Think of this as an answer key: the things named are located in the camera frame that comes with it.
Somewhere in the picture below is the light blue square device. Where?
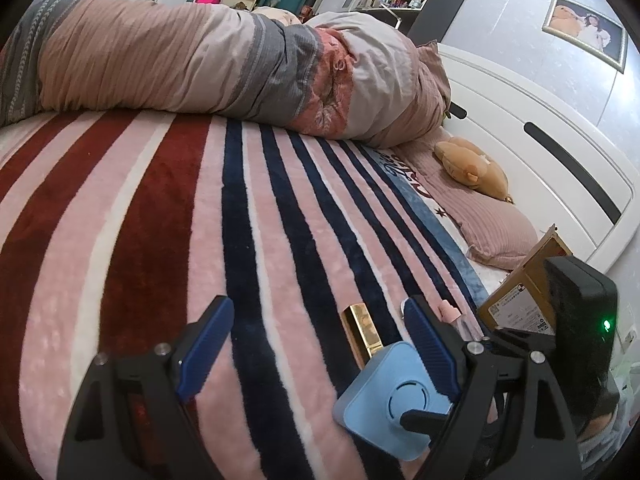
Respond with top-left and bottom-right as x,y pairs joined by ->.
333,341 -> 451,462

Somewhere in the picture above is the brown cardboard box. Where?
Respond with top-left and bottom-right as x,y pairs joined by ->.
477,224 -> 572,335

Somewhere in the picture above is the pink ribbed pillow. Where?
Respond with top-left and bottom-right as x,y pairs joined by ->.
393,128 -> 538,271

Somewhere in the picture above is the clear pink-capped bottle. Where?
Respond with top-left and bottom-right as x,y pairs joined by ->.
437,300 -> 484,341

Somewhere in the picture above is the white bed headboard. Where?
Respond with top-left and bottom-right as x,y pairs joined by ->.
439,46 -> 639,272

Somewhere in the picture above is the gold lipstick tube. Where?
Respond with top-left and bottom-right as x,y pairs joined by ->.
340,304 -> 384,370

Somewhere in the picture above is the striped plush blanket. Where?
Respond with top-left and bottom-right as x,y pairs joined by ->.
1,110 -> 485,479

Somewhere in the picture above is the tan plush toy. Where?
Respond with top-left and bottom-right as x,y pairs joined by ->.
434,136 -> 512,203

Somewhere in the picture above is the rolled pink grey duvet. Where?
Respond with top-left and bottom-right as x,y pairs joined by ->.
1,0 -> 451,148

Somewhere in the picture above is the framed wall photo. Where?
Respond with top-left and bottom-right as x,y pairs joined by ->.
542,0 -> 629,74

